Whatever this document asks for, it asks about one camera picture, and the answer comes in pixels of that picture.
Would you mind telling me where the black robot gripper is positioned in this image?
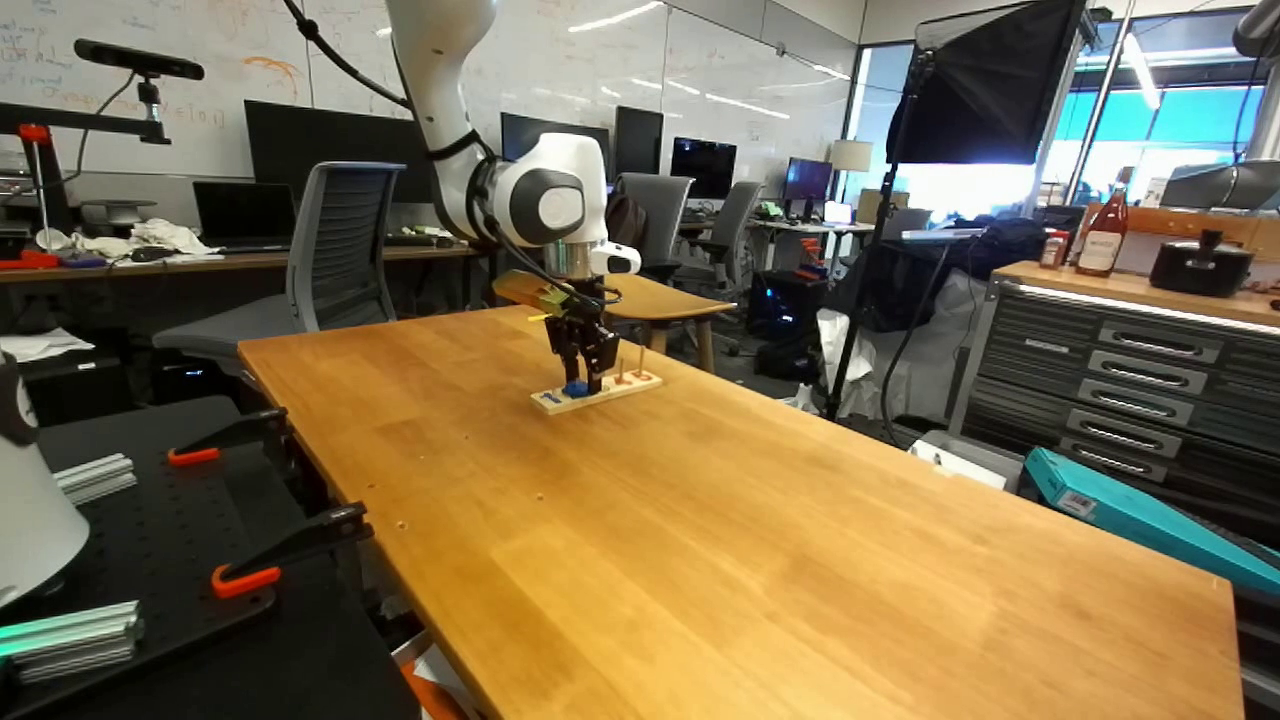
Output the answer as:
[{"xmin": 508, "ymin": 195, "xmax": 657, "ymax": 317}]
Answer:
[{"xmin": 540, "ymin": 275, "xmax": 624, "ymax": 401}]

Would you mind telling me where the small round wooden table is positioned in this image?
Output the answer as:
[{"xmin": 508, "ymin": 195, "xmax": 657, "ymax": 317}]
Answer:
[{"xmin": 491, "ymin": 264, "xmax": 741, "ymax": 378}]

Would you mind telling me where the black computer tower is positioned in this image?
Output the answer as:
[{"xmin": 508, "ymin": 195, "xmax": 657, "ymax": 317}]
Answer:
[{"xmin": 741, "ymin": 262, "xmax": 827, "ymax": 383}]

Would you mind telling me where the narrow black monitor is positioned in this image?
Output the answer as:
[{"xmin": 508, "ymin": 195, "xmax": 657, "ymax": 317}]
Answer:
[{"xmin": 613, "ymin": 103, "xmax": 669, "ymax": 180}]

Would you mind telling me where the small black monitor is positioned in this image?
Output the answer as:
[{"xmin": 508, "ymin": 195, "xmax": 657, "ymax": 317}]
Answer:
[{"xmin": 669, "ymin": 132, "xmax": 741, "ymax": 205}]

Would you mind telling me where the dark computer monitor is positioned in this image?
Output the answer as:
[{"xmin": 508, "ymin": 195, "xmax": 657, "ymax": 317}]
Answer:
[{"xmin": 498, "ymin": 107, "xmax": 618, "ymax": 170}]

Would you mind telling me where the grey mesh office chair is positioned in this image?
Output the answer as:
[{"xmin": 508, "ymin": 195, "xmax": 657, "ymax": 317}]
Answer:
[{"xmin": 147, "ymin": 155, "xmax": 410, "ymax": 367}]

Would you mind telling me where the blue lit monitor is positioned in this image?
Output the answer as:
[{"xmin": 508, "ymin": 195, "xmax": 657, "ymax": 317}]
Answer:
[{"xmin": 780, "ymin": 155, "xmax": 841, "ymax": 210}]

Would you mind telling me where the large black monitor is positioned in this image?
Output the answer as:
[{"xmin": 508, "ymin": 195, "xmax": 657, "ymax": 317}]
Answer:
[{"xmin": 241, "ymin": 98, "xmax": 445, "ymax": 210}]

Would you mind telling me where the white table lamp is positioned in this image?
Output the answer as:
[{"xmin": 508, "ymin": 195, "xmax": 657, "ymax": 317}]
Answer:
[{"xmin": 822, "ymin": 138, "xmax": 876, "ymax": 210}]

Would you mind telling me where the black laptop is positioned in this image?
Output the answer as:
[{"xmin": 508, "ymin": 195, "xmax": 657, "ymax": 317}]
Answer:
[{"xmin": 190, "ymin": 176, "xmax": 300, "ymax": 252}]

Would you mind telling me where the white box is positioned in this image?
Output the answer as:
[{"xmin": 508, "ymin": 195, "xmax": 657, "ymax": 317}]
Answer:
[{"xmin": 907, "ymin": 427, "xmax": 1030, "ymax": 491}]

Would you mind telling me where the long wooden desk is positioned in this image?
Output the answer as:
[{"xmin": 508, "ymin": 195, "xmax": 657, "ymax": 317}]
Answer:
[{"xmin": 0, "ymin": 236, "xmax": 480, "ymax": 295}]

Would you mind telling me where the white crumpled cloth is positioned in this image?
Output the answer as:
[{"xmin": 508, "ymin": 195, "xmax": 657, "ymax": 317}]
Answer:
[{"xmin": 32, "ymin": 215, "xmax": 223, "ymax": 268}]

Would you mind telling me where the black side table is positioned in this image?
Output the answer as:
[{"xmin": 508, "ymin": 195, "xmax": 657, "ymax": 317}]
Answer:
[{"xmin": 0, "ymin": 391, "xmax": 421, "ymax": 720}]

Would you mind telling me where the black monitor screen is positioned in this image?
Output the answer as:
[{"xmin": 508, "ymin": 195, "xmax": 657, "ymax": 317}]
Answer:
[{"xmin": 886, "ymin": 0, "xmax": 1094, "ymax": 170}]

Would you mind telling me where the silver aluminium extrusion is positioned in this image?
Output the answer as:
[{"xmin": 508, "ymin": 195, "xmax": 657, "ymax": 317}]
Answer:
[{"xmin": 51, "ymin": 449, "xmax": 141, "ymax": 509}]

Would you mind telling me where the red liquid bottle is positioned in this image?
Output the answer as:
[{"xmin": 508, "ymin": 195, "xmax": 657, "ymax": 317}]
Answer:
[{"xmin": 1073, "ymin": 180, "xmax": 1133, "ymax": 281}]

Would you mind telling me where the grey drawer cabinet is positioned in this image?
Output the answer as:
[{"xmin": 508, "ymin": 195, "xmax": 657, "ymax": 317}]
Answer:
[{"xmin": 950, "ymin": 255, "xmax": 1280, "ymax": 530}]

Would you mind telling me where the white lampshade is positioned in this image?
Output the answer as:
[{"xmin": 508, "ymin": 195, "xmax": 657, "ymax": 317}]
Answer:
[{"xmin": 0, "ymin": 438, "xmax": 93, "ymax": 611}]

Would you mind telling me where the green tinted aluminium extrusion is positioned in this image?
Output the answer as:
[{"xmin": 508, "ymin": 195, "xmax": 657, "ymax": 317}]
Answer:
[{"xmin": 0, "ymin": 595, "xmax": 143, "ymax": 690}]

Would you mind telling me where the teal long case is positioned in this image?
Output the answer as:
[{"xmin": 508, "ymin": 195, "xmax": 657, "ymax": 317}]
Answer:
[{"xmin": 1023, "ymin": 444, "xmax": 1280, "ymax": 605}]

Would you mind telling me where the black clamp with orange handle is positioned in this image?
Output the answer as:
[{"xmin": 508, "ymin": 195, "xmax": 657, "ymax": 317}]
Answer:
[
  {"xmin": 207, "ymin": 501, "xmax": 372, "ymax": 609},
  {"xmin": 163, "ymin": 404, "xmax": 293, "ymax": 473}
]

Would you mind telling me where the black bar camera on stand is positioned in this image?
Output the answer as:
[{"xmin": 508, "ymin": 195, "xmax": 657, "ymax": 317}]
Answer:
[{"xmin": 71, "ymin": 36, "xmax": 207, "ymax": 113}]

